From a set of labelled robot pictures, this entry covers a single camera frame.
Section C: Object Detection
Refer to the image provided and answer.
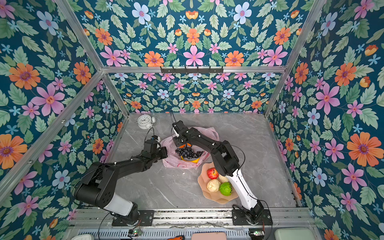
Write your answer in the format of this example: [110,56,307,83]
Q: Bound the pink plastic bag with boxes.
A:
[161,127,220,170]

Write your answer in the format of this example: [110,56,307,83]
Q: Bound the pink wavy bowl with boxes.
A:
[198,163,239,205]

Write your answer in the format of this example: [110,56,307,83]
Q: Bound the fake red apple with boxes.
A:
[207,168,219,180]

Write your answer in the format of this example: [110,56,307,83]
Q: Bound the fake beige garlic bulb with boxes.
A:
[207,179,221,193]

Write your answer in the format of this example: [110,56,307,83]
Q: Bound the fake green apple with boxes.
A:
[219,182,233,197]

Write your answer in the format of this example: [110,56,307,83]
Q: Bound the fake beige ginger root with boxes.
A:
[218,175,229,184]

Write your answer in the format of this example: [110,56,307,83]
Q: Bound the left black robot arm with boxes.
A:
[73,136,168,217]

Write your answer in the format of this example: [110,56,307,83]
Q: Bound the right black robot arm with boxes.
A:
[172,121,264,225]

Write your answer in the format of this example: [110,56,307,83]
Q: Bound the fake purple grapes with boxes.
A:
[175,147,204,161]

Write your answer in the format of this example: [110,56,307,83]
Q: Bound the fake yellow banana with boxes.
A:
[181,156,200,164]

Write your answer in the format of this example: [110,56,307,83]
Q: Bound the white alarm clock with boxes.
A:
[137,114,157,130]

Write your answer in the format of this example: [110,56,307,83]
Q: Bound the pink box at bottom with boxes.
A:
[191,232,227,240]

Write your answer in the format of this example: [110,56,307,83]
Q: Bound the white object bottom left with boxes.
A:
[71,234,95,240]

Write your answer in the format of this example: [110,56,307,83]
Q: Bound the pale green box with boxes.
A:
[275,228,315,240]

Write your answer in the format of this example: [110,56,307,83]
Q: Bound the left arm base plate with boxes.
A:
[112,210,155,227]

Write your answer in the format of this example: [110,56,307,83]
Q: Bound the black hook rail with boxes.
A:
[160,67,224,74]

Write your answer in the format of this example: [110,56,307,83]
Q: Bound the orange tool handle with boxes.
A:
[167,236,185,240]

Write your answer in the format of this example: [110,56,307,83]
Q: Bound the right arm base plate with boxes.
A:
[232,209,273,226]

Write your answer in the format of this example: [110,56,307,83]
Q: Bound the aluminium mounting rail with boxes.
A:
[69,208,315,229]

